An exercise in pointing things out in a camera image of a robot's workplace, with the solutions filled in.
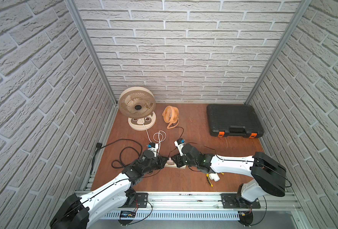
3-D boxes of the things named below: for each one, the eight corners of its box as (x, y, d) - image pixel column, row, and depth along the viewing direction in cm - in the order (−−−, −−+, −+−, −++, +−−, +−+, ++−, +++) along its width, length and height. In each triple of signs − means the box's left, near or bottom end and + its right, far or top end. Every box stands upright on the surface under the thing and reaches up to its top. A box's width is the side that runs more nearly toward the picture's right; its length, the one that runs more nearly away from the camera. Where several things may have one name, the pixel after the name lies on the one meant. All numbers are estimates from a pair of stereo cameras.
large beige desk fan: (129, 129, 103) (115, 99, 79) (132, 118, 111) (120, 86, 86) (155, 130, 104) (150, 99, 79) (157, 118, 111) (152, 86, 86)
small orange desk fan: (167, 129, 104) (167, 119, 94) (162, 116, 112) (161, 105, 102) (180, 125, 106) (181, 115, 97) (174, 113, 114) (175, 102, 105)
